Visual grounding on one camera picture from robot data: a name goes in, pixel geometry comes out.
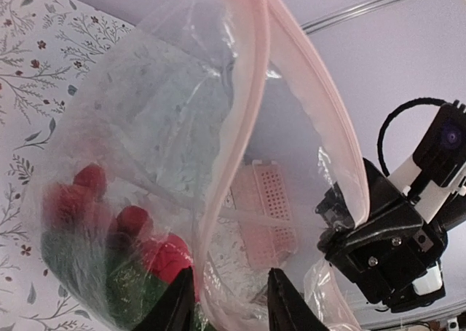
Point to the red yellow fake mango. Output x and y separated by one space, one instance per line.
166 257

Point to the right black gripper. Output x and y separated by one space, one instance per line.
395 256

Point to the right aluminium frame post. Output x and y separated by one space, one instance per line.
346 14

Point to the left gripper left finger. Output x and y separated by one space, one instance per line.
174 311

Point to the fake lychee bunch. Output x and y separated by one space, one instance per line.
80 206

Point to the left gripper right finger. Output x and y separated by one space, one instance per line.
286 308

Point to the green fake cucumber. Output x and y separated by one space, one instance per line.
105 272

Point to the pink perforated plastic basket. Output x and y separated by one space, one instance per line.
266 220

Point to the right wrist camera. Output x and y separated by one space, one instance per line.
436 169

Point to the floral patterned table cloth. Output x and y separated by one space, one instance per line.
47 47

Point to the clear zip top bag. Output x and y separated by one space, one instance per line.
175 108

